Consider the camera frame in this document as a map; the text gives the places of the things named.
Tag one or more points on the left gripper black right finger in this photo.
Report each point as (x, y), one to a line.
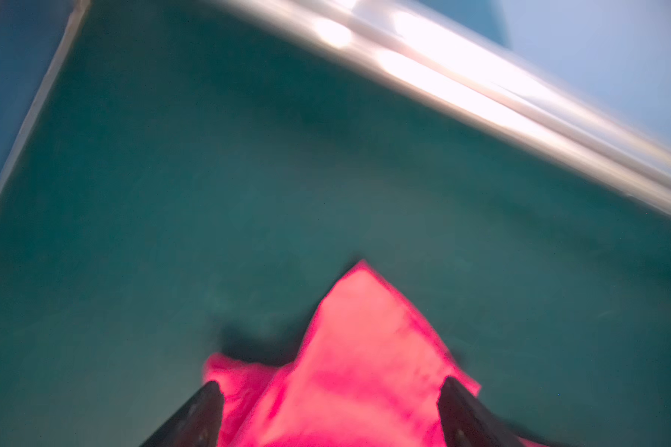
(467, 422)

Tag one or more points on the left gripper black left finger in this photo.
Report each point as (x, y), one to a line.
(195, 424)

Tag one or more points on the magenta pink t-shirt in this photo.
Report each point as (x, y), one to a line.
(368, 373)

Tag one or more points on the aluminium frame back bar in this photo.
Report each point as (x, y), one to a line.
(442, 64)

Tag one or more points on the aluminium frame left floor rail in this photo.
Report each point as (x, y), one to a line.
(35, 39)

